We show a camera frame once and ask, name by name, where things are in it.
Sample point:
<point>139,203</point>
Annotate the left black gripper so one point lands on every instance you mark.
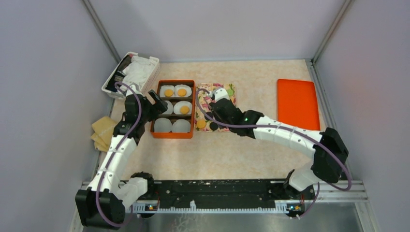
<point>159,107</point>

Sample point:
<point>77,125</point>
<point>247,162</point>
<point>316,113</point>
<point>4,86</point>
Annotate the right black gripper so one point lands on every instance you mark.
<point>215,116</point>

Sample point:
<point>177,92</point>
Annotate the black cookie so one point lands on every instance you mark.
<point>209,115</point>
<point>213,126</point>

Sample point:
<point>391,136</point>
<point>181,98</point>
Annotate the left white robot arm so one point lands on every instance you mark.
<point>104,203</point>

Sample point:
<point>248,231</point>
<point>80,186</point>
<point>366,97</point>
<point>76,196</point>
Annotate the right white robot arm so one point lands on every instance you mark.
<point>326,149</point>

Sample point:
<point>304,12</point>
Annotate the paper cup front left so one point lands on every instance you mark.
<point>162,125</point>

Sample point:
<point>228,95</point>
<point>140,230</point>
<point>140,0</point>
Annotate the paper cup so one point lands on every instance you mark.
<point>162,125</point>
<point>181,126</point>
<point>181,103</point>
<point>188,89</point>
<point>170,108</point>
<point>163,88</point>

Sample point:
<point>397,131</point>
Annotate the black cookie front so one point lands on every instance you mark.
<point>213,126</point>

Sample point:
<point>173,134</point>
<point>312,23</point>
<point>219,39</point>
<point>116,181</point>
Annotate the green cookie back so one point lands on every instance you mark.
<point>230,92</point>

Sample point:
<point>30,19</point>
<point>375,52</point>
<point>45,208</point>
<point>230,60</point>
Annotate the paper cup middle left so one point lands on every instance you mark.
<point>170,108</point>

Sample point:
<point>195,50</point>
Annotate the floral serving tray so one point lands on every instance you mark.
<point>204,100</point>

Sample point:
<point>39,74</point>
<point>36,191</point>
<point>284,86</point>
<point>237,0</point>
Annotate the paper cup back left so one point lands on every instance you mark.
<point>163,88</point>

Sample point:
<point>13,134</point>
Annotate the orange cookie box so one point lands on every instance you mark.
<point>173,117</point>

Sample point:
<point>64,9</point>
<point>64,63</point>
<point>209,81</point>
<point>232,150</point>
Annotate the paper cup middle right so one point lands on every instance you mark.
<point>181,103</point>

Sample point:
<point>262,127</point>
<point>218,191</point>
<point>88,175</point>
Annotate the paper cup front right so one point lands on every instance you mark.
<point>181,126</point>

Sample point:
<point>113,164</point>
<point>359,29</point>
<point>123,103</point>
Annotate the white cloth in basket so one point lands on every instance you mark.
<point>139,71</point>

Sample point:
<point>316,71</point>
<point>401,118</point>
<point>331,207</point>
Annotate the paper cup back right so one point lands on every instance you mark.
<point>188,89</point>

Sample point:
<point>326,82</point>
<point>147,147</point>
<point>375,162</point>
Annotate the yellow folded cloth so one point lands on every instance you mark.
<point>103,131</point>

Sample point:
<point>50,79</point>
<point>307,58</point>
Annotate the white plastic basket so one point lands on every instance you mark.
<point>120,93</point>

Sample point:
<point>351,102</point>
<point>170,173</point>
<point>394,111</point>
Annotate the dark item in basket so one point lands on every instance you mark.
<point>118,74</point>

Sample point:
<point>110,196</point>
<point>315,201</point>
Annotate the orange box lid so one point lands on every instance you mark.
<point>297,104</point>

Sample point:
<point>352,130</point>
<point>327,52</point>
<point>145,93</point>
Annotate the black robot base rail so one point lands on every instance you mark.
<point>221,194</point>

